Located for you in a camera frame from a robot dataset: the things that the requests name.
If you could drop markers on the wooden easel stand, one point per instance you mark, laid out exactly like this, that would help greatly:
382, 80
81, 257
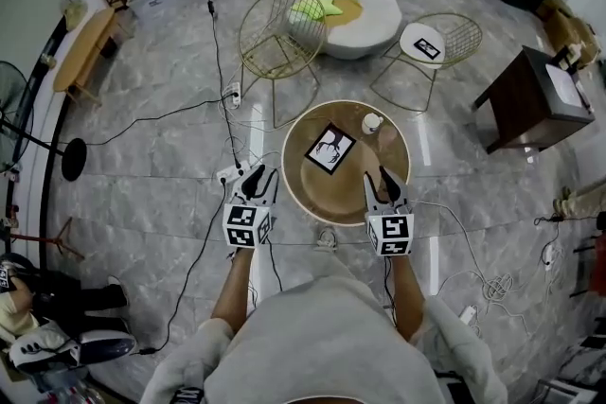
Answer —
57, 241

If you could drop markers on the person's left forearm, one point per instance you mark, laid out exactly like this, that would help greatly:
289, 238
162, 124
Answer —
234, 293

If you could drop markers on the white mug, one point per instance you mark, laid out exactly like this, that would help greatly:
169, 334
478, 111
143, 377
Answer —
371, 124

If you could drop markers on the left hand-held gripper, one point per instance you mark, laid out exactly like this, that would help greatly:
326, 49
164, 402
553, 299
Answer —
244, 224

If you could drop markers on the white egg shaped ottoman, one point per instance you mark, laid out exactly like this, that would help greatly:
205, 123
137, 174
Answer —
374, 19

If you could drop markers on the black framed deer picture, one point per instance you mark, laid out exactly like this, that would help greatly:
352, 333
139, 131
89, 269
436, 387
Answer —
330, 148

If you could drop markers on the person's right forearm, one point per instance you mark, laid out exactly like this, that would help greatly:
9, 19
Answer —
406, 298

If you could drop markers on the white round seat cushion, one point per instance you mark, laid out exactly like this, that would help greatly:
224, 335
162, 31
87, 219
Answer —
412, 57

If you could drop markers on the black metal rack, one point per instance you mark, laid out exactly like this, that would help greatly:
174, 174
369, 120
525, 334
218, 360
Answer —
577, 374

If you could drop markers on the white power strip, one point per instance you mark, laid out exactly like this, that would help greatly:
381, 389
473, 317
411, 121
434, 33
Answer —
233, 172
468, 314
549, 258
233, 94

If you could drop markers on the orange folding chair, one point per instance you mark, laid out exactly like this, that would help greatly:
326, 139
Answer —
599, 260

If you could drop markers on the oval light wooden bench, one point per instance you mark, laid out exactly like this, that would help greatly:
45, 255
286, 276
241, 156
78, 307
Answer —
85, 47

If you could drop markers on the person's grey shirt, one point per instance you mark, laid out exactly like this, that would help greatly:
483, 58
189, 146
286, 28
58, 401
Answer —
322, 345

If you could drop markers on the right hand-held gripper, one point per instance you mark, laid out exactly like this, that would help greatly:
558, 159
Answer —
390, 232

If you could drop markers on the green star pillow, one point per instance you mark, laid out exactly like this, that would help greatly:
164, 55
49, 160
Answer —
310, 7

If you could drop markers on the black standing fan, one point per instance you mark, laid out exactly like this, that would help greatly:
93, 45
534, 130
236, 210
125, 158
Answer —
73, 158

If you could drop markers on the pack of water bottles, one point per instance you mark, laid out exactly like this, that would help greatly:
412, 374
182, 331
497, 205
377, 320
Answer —
71, 392

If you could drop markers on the white and black machine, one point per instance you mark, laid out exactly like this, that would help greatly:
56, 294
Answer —
104, 345

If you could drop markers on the round glass coffee table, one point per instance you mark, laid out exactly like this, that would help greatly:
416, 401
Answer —
331, 198

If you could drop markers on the dark wooden washstand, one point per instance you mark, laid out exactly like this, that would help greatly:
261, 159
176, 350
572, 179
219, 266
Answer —
521, 104

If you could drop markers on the brown cardboard box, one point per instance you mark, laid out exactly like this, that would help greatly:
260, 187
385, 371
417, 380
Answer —
568, 28

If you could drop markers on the white basin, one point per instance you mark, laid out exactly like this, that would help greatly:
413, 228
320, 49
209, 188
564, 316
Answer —
563, 85

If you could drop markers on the clear drinking glass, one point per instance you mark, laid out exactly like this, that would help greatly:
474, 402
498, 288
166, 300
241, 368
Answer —
388, 138

